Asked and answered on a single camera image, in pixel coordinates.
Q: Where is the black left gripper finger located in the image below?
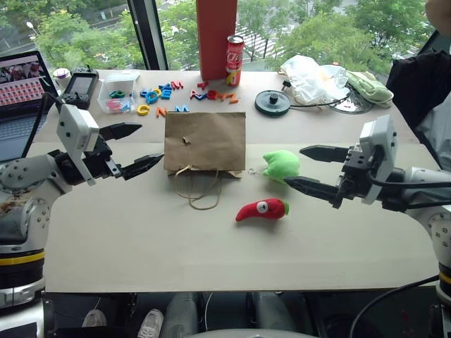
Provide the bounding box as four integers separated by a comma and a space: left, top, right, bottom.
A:
99, 121, 143, 142
119, 153, 165, 182

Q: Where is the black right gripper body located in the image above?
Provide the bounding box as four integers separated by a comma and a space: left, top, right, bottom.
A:
332, 146, 376, 210

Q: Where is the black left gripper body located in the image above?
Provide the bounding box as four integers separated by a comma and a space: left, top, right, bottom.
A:
83, 134, 125, 180

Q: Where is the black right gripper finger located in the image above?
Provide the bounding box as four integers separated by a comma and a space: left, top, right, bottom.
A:
299, 144, 350, 164
283, 176, 340, 206

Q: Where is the brown paper bag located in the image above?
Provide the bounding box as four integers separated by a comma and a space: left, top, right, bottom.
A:
163, 111, 247, 211

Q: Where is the white plastic bag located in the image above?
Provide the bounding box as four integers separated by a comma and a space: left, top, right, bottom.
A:
279, 54, 350, 107

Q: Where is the green plush toy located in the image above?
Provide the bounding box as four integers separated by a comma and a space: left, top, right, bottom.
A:
246, 149, 302, 185

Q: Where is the clear plastic box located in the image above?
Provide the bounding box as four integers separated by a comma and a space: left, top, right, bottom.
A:
97, 73, 141, 115

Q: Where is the round glass plate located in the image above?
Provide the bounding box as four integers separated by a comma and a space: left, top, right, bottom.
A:
327, 82, 375, 114

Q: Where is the red chili plush toy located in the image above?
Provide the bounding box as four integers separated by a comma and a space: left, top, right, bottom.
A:
235, 197, 291, 223

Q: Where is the black handheld controller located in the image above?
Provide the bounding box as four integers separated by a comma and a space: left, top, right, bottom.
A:
61, 66, 100, 111

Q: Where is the round black kettle base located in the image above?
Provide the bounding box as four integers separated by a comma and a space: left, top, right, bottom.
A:
254, 89, 293, 118

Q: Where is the green cloth glove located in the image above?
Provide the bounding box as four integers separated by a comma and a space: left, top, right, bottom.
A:
345, 70, 395, 108

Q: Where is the white cup with purple lid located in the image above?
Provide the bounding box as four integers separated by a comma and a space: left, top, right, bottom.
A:
52, 67, 73, 92

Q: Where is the open laptop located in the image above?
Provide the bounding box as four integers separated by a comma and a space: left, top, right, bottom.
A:
0, 50, 59, 163

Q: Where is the person in black jacket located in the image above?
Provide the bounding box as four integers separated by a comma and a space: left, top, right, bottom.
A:
385, 30, 451, 177

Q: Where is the red cola can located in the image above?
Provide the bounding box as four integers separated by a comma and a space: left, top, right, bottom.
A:
225, 35, 245, 87

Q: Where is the grey rounded leg shape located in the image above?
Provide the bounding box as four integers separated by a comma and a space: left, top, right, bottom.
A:
251, 292, 297, 334
159, 292, 200, 338

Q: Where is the tall red cardboard box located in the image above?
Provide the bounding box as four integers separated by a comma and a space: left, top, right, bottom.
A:
195, 0, 239, 82

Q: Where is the white sneaker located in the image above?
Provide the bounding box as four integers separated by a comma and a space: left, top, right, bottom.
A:
137, 308, 165, 338
81, 308, 108, 329

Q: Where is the grey curved robot body edge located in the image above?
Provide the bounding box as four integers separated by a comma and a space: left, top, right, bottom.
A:
190, 328, 316, 338

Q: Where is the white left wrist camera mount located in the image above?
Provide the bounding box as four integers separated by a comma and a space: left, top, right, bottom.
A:
56, 103, 101, 187

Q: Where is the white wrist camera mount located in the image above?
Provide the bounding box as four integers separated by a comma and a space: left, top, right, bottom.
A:
358, 113, 399, 206
56, 103, 101, 187

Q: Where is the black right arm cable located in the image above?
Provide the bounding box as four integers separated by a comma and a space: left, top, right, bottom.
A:
367, 170, 451, 189

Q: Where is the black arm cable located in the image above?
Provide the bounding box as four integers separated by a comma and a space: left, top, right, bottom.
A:
367, 170, 451, 189
20, 92, 68, 161

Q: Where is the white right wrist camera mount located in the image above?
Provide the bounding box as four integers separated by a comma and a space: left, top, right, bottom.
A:
358, 113, 399, 206

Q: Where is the kettle base power cord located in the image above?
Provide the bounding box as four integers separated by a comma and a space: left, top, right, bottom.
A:
280, 80, 350, 107

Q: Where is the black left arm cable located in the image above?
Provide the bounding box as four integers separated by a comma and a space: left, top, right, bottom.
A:
20, 92, 68, 161

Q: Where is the black window frame post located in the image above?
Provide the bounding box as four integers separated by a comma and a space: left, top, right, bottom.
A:
126, 0, 170, 71

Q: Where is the black cable under table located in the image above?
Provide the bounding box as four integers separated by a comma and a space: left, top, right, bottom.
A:
350, 274, 442, 338

